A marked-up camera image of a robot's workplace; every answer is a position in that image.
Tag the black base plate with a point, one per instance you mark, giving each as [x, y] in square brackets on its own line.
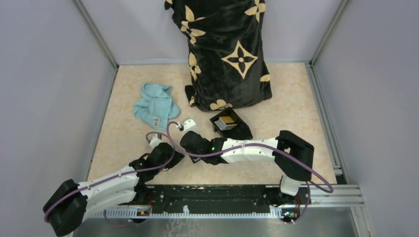
[217, 199]

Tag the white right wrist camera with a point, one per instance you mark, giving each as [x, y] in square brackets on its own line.
[188, 125]

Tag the black floral plush blanket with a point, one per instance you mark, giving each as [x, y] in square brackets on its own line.
[225, 52]

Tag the light blue cloth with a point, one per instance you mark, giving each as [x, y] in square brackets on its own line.
[155, 106]

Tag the aluminium frame rail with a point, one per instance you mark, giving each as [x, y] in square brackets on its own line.
[343, 196]

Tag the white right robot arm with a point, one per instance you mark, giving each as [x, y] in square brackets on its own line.
[289, 152]

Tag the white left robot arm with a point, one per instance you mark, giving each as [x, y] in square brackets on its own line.
[101, 189]

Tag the black plastic card box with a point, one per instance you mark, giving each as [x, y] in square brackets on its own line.
[240, 132]

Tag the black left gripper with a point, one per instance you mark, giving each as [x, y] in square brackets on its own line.
[175, 160]

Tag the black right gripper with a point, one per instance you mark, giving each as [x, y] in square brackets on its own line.
[196, 134]

